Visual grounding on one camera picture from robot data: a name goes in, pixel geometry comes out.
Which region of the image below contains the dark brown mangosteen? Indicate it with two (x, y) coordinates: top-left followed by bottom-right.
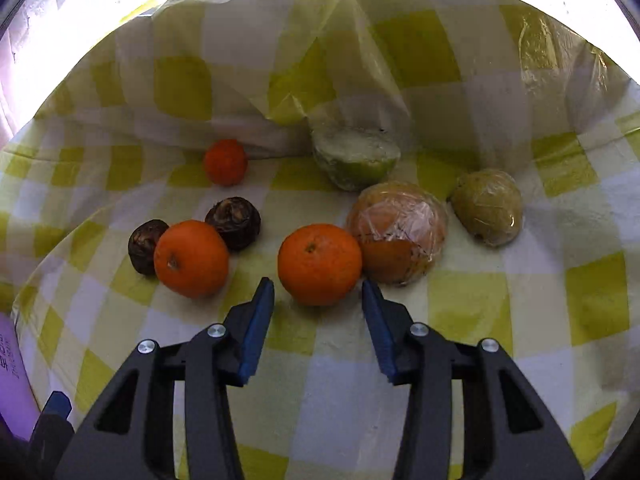
(205, 196), (262, 252)
(127, 219), (169, 276)

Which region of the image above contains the orange tangerine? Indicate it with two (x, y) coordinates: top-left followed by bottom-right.
(278, 223), (362, 307)
(154, 220), (230, 299)

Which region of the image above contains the yellow-green fruit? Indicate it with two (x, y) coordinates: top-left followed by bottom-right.
(447, 168), (524, 247)

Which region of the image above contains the orange-brown fruit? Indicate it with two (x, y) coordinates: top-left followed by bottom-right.
(346, 181), (448, 286)

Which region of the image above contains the small red-orange tangerine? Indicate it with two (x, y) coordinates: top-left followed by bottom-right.
(203, 139), (248, 186)

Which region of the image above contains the cut green fruit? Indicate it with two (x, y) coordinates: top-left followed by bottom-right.
(311, 126), (401, 192)

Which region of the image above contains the white purple-rimmed cardboard box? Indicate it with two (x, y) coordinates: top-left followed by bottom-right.
(0, 313), (40, 441)

